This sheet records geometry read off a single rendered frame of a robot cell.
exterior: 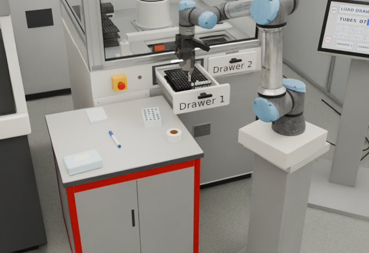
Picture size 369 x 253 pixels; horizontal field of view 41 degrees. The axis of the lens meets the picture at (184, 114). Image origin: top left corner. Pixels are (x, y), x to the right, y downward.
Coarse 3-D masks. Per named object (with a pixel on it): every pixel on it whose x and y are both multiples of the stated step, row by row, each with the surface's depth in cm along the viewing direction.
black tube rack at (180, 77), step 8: (168, 72) 260; (176, 72) 260; (184, 72) 260; (192, 72) 260; (200, 72) 260; (168, 80) 259; (176, 80) 252; (184, 80) 254; (192, 80) 253; (200, 80) 253; (176, 88) 251
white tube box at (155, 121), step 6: (144, 108) 248; (150, 108) 249; (156, 108) 249; (144, 114) 245; (150, 114) 244; (156, 114) 244; (144, 120) 239; (150, 120) 238; (156, 120) 239; (144, 126) 239; (150, 126) 240; (156, 126) 240
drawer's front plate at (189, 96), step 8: (200, 88) 238; (208, 88) 239; (216, 88) 240; (224, 88) 242; (176, 96) 234; (184, 96) 236; (192, 96) 237; (216, 96) 242; (224, 96) 244; (176, 104) 236; (192, 104) 240; (216, 104) 245; (224, 104) 246; (176, 112) 238; (184, 112) 240
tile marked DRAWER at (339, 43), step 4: (336, 40) 268; (340, 40) 267; (344, 40) 267; (336, 44) 268; (340, 44) 267; (344, 44) 266; (348, 44) 266; (352, 44) 265; (344, 48) 266; (348, 48) 265; (352, 48) 265
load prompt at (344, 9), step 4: (340, 4) 271; (344, 4) 271; (340, 8) 271; (344, 8) 270; (348, 8) 270; (352, 8) 269; (356, 8) 268; (360, 8) 268; (364, 8) 267; (368, 8) 267; (340, 12) 270; (344, 12) 270; (348, 12) 269; (352, 12) 269; (356, 12) 268; (360, 12) 267; (364, 12) 267; (368, 12) 266
